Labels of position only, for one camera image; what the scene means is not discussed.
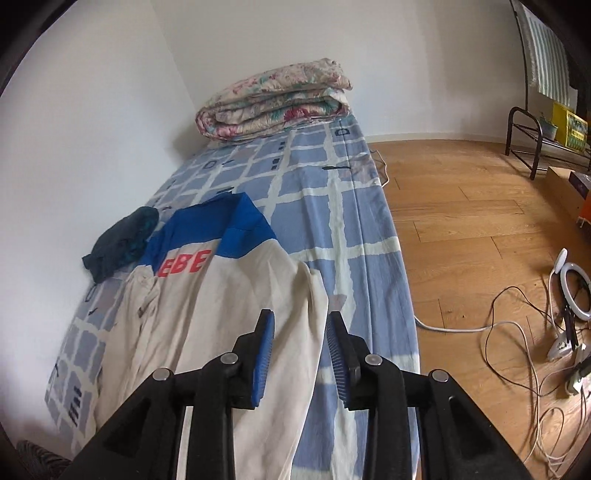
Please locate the cardboard box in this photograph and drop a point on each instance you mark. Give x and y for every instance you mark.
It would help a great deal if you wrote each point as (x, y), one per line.
(565, 189)

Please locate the striped hanging towel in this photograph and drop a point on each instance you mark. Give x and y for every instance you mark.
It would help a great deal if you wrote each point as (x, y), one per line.
(549, 60)

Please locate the purple box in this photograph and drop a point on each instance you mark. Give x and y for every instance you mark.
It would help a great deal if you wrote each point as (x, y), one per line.
(581, 180)

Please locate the stool with orange cover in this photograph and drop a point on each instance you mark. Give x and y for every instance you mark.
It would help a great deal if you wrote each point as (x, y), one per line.
(585, 214)

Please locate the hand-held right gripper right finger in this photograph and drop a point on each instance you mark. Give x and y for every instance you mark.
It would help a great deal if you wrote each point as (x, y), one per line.
(334, 360)

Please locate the dark green crumpled cloth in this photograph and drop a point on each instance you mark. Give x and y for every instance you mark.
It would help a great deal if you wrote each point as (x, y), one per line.
(122, 242)

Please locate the small potted plant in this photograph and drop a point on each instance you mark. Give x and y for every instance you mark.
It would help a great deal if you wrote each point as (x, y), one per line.
(548, 127)

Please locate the yellow crate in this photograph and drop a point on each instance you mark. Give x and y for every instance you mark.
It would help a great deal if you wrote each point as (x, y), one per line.
(571, 127)

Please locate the black metal clothes rack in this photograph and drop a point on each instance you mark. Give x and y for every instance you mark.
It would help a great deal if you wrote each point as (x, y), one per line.
(524, 115)

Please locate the folded floral quilt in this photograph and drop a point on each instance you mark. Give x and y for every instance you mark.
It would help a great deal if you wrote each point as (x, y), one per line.
(277, 99)

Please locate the dark striped slipper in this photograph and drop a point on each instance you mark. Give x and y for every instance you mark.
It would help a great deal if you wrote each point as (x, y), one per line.
(39, 459)

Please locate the power strip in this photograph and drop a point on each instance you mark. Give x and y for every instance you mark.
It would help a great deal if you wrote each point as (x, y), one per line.
(579, 376)

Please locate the beige and blue jacket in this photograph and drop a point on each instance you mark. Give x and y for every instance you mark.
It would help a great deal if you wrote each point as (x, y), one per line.
(231, 300)

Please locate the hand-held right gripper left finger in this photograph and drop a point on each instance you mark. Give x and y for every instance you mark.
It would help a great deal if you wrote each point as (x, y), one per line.
(265, 355)

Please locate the bed with blue checked sheet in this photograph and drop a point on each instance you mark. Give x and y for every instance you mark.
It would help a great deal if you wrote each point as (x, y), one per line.
(323, 207)

